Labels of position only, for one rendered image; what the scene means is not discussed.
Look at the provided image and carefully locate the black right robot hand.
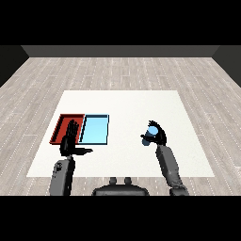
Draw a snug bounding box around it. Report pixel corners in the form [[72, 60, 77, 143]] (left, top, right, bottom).
[[139, 120, 169, 147]]

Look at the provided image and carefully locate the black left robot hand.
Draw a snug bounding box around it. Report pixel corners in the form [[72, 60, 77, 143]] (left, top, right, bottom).
[[59, 119, 94, 157]]

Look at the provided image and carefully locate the small blue can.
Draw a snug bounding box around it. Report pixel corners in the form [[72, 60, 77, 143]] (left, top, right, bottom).
[[141, 125, 159, 147]]

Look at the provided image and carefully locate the red shallow open box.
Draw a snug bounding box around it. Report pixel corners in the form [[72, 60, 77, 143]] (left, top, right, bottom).
[[49, 113, 86, 145]]

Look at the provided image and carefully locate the light blue shallow open box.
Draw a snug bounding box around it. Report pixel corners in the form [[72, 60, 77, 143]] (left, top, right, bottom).
[[77, 114, 110, 146]]

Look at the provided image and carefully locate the dark grey robot body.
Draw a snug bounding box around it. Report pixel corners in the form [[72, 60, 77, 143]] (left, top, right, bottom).
[[91, 177, 151, 197]]

